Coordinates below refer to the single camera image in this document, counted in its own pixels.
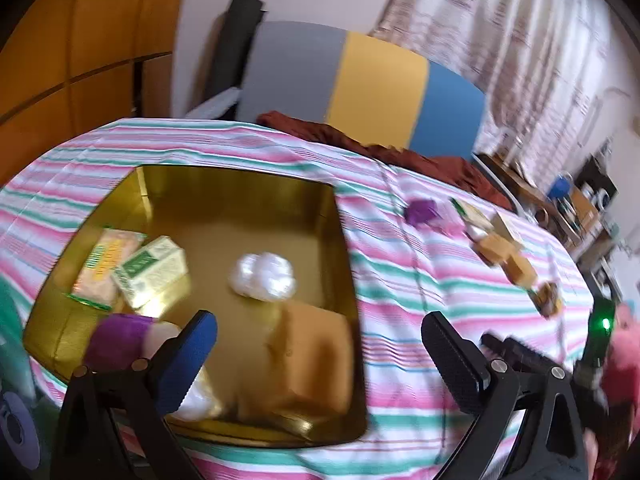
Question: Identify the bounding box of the green and gold box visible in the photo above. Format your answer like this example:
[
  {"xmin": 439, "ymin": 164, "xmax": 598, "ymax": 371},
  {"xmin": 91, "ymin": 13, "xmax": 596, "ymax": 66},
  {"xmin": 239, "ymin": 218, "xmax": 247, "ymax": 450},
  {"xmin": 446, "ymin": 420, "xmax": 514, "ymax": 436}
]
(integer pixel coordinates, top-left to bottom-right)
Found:
[{"xmin": 112, "ymin": 236, "xmax": 190, "ymax": 310}]

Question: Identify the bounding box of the wooden side desk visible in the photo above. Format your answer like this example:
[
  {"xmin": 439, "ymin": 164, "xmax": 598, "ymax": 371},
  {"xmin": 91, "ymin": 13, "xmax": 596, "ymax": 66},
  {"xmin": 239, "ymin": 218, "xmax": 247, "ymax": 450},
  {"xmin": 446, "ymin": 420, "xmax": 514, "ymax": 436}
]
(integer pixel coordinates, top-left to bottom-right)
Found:
[{"xmin": 475, "ymin": 152, "xmax": 621, "ymax": 261}]

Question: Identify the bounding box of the purple wrapper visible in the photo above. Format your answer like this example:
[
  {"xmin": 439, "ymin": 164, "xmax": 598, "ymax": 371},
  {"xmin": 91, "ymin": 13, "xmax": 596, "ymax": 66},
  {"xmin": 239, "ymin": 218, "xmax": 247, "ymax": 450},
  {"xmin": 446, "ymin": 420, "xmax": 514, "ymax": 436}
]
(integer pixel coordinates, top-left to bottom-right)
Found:
[{"xmin": 85, "ymin": 312, "xmax": 156, "ymax": 371}]

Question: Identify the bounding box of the wooden wardrobe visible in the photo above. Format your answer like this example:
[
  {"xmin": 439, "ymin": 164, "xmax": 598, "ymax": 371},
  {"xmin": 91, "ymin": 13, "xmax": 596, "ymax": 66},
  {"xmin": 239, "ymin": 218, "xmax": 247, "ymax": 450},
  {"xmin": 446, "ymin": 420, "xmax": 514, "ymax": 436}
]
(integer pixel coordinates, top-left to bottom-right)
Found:
[{"xmin": 0, "ymin": 0, "xmax": 193, "ymax": 186}]

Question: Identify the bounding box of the person's right hand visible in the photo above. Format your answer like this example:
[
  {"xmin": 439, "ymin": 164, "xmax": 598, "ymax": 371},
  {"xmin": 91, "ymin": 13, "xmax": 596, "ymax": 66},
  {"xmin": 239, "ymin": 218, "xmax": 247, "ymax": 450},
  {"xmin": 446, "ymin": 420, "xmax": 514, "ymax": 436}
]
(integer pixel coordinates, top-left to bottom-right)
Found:
[{"xmin": 600, "ymin": 302, "xmax": 640, "ymax": 411}]

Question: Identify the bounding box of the grey yellow blue chair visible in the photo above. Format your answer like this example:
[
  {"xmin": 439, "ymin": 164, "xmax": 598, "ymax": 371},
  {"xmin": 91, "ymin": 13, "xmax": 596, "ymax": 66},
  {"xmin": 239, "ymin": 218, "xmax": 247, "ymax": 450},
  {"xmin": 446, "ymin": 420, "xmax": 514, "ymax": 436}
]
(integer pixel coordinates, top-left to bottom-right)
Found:
[{"xmin": 235, "ymin": 21, "xmax": 487, "ymax": 161}]

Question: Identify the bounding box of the blue globe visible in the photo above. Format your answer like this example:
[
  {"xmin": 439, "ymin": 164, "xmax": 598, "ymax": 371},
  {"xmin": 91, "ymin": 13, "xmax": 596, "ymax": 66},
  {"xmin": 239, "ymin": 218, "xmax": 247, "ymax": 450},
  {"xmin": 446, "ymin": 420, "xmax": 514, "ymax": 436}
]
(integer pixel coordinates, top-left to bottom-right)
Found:
[{"xmin": 547, "ymin": 172, "xmax": 576, "ymax": 201}]

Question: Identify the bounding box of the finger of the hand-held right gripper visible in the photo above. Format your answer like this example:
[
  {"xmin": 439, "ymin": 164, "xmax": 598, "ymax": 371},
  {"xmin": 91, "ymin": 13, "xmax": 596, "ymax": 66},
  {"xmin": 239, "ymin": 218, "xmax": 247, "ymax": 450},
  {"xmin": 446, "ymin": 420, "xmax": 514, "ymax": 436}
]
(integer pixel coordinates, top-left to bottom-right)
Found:
[{"xmin": 479, "ymin": 332, "xmax": 581, "ymax": 376}]

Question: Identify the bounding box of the gold tin box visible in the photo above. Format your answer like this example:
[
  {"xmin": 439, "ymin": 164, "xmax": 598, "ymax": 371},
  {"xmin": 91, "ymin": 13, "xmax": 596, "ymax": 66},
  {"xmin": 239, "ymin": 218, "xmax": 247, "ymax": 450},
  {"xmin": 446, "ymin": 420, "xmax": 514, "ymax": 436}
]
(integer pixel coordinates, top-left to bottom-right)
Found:
[{"xmin": 22, "ymin": 164, "xmax": 371, "ymax": 448}]

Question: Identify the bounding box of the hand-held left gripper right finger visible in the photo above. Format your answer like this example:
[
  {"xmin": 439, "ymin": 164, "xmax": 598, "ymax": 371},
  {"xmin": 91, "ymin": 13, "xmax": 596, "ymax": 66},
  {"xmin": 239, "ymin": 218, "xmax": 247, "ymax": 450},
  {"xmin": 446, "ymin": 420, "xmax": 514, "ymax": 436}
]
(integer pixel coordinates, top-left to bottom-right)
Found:
[{"xmin": 421, "ymin": 311, "xmax": 591, "ymax": 480}]

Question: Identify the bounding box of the long yellow green packet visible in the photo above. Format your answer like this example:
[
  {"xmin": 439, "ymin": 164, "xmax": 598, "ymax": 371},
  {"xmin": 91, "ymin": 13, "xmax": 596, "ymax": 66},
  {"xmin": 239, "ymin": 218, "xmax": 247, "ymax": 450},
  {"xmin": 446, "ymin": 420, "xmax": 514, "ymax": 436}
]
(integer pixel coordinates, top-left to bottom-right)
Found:
[{"xmin": 67, "ymin": 227, "xmax": 147, "ymax": 311}]

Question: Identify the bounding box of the brown piece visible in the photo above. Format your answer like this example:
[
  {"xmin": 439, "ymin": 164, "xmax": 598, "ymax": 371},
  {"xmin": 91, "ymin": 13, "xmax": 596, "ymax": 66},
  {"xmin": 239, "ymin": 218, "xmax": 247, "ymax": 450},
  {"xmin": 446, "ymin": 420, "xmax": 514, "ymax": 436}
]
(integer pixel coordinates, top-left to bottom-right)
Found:
[{"xmin": 532, "ymin": 281, "xmax": 563, "ymax": 317}]

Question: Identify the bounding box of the black rolled mat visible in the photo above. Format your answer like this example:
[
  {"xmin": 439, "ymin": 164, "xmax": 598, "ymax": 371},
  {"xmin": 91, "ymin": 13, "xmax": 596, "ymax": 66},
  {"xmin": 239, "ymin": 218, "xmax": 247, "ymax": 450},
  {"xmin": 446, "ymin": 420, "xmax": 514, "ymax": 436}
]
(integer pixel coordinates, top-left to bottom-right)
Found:
[{"xmin": 200, "ymin": 0, "xmax": 266, "ymax": 106}]

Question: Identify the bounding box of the purple packet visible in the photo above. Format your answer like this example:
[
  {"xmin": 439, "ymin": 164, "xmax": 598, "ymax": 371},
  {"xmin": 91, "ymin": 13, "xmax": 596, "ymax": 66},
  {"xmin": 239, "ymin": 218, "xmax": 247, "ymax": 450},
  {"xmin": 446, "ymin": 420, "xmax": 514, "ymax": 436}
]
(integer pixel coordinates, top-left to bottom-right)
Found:
[{"xmin": 404, "ymin": 198, "xmax": 441, "ymax": 226}]

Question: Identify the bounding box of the patterned beige curtain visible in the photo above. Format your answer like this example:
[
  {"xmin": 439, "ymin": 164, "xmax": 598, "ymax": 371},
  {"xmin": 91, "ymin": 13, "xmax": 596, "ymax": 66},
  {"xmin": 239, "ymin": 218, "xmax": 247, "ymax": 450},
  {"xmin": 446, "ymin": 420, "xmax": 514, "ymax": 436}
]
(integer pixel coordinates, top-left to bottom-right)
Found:
[{"xmin": 370, "ymin": 0, "xmax": 626, "ymax": 191}]

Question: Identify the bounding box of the white plastic bag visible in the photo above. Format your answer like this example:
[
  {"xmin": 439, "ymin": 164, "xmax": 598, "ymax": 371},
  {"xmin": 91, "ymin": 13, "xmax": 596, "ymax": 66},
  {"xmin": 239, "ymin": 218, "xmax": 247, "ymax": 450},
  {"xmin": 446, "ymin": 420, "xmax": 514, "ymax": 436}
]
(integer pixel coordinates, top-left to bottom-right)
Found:
[{"xmin": 185, "ymin": 87, "xmax": 243, "ymax": 121}]

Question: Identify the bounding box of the cream carton box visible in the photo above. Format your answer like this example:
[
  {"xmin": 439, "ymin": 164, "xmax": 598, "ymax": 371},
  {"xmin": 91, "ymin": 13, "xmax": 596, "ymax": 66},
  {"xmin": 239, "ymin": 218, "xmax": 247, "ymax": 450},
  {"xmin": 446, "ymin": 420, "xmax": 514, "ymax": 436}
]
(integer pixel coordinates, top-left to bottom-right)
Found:
[{"xmin": 492, "ymin": 210, "xmax": 523, "ymax": 246}]

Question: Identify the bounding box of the green edged yellow packet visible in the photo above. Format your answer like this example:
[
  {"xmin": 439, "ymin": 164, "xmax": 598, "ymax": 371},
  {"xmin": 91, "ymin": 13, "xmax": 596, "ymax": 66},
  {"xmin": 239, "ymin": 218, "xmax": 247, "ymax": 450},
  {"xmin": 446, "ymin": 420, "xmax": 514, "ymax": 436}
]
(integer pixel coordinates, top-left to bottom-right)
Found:
[{"xmin": 450, "ymin": 197, "xmax": 493, "ymax": 226}]

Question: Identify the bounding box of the teal object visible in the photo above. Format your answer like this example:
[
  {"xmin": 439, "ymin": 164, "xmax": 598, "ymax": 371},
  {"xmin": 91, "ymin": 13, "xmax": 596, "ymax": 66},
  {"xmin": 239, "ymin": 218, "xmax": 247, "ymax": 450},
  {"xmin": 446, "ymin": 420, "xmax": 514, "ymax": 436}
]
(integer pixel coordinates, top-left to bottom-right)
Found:
[{"xmin": 0, "ymin": 275, "xmax": 56, "ymax": 480}]

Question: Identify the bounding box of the rust brown cloth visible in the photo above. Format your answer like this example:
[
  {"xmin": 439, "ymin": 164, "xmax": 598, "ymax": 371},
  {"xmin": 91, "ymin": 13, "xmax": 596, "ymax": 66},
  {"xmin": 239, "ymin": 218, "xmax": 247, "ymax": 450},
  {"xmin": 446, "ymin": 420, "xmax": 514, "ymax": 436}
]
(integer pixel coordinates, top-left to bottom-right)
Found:
[{"xmin": 257, "ymin": 110, "xmax": 516, "ymax": 211}]

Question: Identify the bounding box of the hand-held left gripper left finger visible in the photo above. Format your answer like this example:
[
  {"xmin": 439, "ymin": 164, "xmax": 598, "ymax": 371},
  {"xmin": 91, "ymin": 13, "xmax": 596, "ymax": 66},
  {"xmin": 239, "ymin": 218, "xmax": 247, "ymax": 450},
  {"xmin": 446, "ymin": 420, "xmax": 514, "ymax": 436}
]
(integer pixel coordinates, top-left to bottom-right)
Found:
[{"xmin": 50, "ymin": 310, "xmax": 219, "ymax": 480}]

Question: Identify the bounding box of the large yellow soap bar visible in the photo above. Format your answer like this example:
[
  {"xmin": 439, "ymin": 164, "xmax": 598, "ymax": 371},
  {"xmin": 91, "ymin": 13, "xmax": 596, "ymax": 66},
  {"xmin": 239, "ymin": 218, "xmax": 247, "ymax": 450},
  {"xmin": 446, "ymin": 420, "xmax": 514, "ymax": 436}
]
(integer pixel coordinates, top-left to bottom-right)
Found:
[{"xmin": 239, "ymin": 302, "xmax": 355, "ymax": 423}]

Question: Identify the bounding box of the striped tablecloth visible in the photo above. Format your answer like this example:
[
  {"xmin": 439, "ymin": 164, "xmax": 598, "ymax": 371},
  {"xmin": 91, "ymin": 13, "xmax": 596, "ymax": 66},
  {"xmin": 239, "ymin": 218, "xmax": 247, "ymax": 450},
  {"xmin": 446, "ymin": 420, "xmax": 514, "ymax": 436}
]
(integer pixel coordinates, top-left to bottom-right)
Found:
[{"xmin": 0, "ymin": 117, "xmax": 598, "ymax": 480}]

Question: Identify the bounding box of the clear plastic ball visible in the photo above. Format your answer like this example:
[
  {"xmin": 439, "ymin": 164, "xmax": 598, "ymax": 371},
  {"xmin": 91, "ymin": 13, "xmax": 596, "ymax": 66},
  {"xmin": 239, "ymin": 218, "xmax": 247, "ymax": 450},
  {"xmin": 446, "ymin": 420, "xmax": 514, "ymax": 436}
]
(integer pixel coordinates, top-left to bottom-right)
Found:
[{"xmin": 229, "ymin": 252, "xmax": 298, "ymax": 303}]

